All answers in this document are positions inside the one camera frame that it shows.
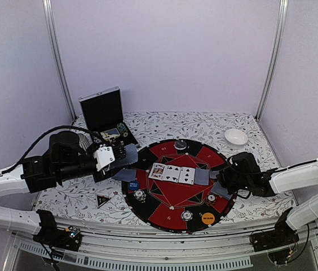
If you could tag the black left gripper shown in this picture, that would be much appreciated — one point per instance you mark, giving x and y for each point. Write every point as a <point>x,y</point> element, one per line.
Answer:
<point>104,174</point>

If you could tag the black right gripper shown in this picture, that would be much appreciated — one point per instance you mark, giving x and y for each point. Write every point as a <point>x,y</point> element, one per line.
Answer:
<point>222,177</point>

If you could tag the single blue playing card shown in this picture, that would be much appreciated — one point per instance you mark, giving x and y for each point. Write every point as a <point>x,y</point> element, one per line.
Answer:
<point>220,191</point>

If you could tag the red poker chip stack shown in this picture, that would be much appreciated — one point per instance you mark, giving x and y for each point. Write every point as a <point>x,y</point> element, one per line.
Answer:
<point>210,200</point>

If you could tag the face-down board card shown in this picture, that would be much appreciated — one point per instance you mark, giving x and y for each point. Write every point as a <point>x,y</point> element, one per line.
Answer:
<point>202,177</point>
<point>213,174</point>

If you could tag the black triangular card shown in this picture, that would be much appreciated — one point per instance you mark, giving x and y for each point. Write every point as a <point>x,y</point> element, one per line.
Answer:
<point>101,200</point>

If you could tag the orange big blind button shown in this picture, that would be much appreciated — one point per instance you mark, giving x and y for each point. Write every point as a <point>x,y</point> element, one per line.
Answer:
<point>208,218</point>

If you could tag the face-up spades card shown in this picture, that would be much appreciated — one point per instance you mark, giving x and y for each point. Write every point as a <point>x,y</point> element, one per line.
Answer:
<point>187,175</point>

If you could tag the clear dealer button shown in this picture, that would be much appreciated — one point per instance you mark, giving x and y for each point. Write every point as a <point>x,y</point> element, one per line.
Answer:
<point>180,144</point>

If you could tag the blue small blind button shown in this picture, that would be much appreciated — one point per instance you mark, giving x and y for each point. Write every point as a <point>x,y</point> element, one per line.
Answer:
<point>133,185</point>

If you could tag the face-up clubs card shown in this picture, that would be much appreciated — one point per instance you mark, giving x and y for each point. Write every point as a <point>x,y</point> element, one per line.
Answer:
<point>171,173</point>

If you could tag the face-up king card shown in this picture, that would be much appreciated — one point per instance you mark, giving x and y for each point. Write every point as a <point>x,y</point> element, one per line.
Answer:
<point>157,171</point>

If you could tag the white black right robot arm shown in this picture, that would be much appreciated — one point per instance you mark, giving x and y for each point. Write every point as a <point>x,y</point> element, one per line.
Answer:
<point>280,180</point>

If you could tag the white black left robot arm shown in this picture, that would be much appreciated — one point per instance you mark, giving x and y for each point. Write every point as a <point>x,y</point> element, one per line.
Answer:
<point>28,175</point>

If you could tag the striped grey cup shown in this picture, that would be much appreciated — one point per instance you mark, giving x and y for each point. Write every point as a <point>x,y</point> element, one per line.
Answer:
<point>83,141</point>

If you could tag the white ceramic bowl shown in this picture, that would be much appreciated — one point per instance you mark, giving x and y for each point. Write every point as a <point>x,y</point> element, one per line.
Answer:
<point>235,138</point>

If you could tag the boxed playing card deck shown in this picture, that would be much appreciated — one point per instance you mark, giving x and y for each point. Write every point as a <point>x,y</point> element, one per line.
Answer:
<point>111,133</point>

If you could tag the aluminium poker chip case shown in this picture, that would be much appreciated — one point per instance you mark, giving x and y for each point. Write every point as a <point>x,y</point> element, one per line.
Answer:
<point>103,111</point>

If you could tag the right poker chip row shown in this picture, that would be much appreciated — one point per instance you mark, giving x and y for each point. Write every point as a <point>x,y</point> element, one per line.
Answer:
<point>123,130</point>

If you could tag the round red black poker mat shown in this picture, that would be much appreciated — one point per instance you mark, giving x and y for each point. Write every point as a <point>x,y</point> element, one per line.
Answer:
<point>165,201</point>

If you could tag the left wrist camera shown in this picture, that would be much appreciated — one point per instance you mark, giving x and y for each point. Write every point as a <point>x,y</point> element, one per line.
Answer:
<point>104,156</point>

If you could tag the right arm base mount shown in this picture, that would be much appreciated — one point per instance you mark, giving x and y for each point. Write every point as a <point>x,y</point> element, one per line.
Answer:
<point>281,235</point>

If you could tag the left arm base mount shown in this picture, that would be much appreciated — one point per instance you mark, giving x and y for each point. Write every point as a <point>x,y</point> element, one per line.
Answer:
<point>49,234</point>

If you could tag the aluminium front rail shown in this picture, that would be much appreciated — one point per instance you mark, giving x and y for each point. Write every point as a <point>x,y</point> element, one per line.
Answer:
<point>224,246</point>

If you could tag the left aluminium frame post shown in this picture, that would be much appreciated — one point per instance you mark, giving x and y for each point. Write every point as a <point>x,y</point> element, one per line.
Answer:
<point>50,24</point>

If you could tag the aluminium frame post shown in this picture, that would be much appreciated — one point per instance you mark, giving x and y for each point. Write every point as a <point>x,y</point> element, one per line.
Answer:
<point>50,24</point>
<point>280,27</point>

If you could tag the right aluminium frame post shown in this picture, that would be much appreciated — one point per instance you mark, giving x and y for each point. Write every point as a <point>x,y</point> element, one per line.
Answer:
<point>280,27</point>

